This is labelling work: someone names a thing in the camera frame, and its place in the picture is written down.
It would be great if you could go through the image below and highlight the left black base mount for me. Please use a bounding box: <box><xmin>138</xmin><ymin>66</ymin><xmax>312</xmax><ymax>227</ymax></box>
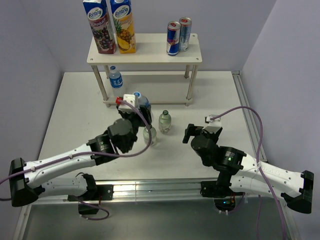
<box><xmin>78</xmin><ymin>184</ymin><xmax>114</xmax><ymax>216</ymax></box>

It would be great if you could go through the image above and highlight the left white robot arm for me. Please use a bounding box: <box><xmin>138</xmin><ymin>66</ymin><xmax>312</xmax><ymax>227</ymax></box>
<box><xmin>8</xmin><ymin>103</ymin><xmax>152</xmax><ymax>207</ymax></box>

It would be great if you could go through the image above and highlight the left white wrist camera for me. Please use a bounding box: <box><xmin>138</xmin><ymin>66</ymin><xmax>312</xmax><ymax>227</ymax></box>
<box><xmin>115</xmin><ymin>94</ymin><xmax>139</xmax><ymax>113</ymax></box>

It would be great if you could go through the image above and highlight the aluminium rail frame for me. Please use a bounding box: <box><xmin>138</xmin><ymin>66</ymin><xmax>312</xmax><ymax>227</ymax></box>
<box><xmin>12</xmin><ymin>71</ymin><xmax>301</xmax><ymax>240</ymax></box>

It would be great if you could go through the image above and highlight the green-cap glass bottle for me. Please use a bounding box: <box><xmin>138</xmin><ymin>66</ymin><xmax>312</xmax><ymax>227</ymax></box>
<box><xmin>143</xmin><ymin>126</ymin><xmax>157</xmax><ymax>146</ymax></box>
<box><xmin>158</xmin><ymin>110</ymin><xmax>172</xmax><ymax>134</ymax></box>

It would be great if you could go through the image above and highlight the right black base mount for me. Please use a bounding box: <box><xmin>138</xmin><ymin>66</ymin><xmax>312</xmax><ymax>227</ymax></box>
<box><xmin>200</xmin><ymin>180</ymin><xmax>245</xmax><ymax>216</ymax></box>

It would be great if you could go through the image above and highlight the blue-cap water bottle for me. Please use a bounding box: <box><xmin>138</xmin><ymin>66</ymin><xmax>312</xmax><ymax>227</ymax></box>
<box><xmin>108</xmin><ymin>66</ymin><xmax>126</xmax><ymax>98</ymax></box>
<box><xmin>133</xmin><ymin>91</ymin><xmax>151</xmax><ymax>109</ymax></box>

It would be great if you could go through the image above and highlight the yellow pineapple juice carton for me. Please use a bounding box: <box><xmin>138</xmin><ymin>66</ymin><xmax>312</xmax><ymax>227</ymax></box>
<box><xmin>110</xmin><ymin>0</ymin><xmax>137</xmax><ymax>54</ymax></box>

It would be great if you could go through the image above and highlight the silver tall energy drink can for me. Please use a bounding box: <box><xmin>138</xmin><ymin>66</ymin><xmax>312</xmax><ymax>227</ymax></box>
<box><xmin>179</xmin><ymin>17</ymin><xmax>192</xmax><ymax>52</ymax></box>

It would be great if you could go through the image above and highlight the purple grape juice carton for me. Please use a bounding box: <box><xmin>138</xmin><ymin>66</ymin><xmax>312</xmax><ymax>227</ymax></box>
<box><xmin>82</xmin><ymin>0</ymin><xmax>116</xmax><ymax>54</ymax></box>

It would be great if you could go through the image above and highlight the blue red bull can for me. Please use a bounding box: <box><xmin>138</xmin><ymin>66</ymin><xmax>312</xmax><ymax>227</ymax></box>
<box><xmin>166</xmin><ymin>21</ymin><xmax>181</xmax><ymax>56</ymax></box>

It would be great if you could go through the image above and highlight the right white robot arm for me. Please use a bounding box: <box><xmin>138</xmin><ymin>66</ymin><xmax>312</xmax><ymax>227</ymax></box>
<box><xmin>182</xmin><ymin>123</ymin><xmax>314</xmax><ymax>214</ymax></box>

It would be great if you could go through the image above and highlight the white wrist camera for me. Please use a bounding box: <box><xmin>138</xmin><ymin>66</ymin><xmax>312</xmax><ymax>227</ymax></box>
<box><xmin>115</xmin><ymin>94</ymin><xmax>139</xmax><ymax>113</ymax></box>
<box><xmin>203</xmin><ymin>114</ymin><xmax>222</xmax><ymax>134</ymax></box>

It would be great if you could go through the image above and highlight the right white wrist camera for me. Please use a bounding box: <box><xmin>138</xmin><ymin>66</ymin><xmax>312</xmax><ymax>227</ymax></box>
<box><xmin>203</xmin><ymin>114</ymin><xmax>222</xmax><ymax>134</ymax></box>

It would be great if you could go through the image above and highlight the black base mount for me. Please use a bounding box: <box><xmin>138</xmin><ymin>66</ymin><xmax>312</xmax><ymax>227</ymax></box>
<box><xmin>78</xmin><ymin>184</ymin><xmax>114</xmax><ymax>216</ymax></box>
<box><xmin>200</xmin><ymin>180</ymin><xmax>245</xmax><ymax>216</ymax></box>

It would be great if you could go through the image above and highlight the white two-tier shelf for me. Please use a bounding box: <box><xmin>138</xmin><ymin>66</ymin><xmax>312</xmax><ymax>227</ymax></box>
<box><xmin>87</xmin><ymin>33</ymin><xmax>202</xmax><ymax>107</ymax></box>

